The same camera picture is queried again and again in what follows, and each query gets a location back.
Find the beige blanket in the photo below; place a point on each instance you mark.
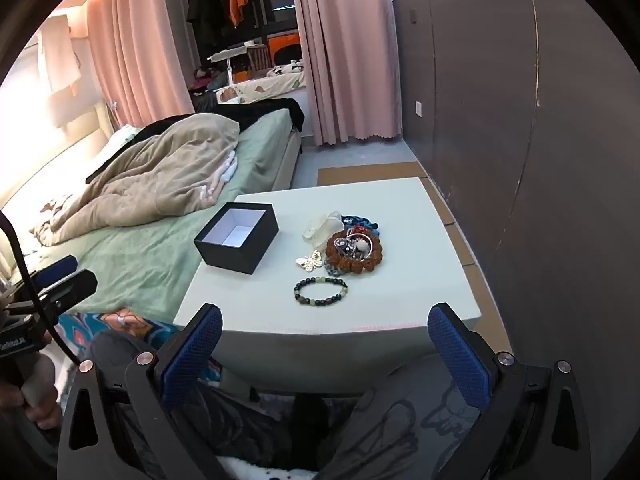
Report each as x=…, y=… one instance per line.
x=150, y=175

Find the black jewelry box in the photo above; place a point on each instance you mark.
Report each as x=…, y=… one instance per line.
x=235, y=260

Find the black cloth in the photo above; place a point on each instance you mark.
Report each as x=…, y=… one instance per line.
x=270, y=110

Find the colourful patterned cloth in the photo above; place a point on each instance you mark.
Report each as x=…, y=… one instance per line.
x=100, y=325

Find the white wall socket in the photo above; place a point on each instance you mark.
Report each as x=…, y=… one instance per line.
x=419, y=109

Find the printed bedding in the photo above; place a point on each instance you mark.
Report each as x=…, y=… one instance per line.
x=270, y=82

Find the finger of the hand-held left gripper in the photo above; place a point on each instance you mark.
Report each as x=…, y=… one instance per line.
x=70, y=287
x=57, y=267

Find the person's left hand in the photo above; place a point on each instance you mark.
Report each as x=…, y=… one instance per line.
x=40, y=412

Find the white hanging towel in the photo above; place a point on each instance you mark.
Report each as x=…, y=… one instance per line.
x=60, y=60

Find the white folding table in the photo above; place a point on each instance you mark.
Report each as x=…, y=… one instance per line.
x=227, y=55

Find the pink curtain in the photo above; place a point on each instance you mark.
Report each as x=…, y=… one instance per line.
x=135, y=35
x=345, y=50

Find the white square table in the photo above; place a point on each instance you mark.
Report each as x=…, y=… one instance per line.
x=300, y=350

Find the person's grey pants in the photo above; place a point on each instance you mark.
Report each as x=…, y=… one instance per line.
x=260, y=435

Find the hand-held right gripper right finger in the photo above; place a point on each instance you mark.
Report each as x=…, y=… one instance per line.
x=460, y=360

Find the bed with green sheet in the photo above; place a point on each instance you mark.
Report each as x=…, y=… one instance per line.
x=150, y=260

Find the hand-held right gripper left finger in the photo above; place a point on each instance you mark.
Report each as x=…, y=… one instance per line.
x=192, y=355

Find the dark hanging clothes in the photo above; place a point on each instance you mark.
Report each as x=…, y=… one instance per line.
x=202, y=5

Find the pale jade pendant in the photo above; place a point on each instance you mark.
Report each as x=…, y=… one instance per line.
x=317, y=230

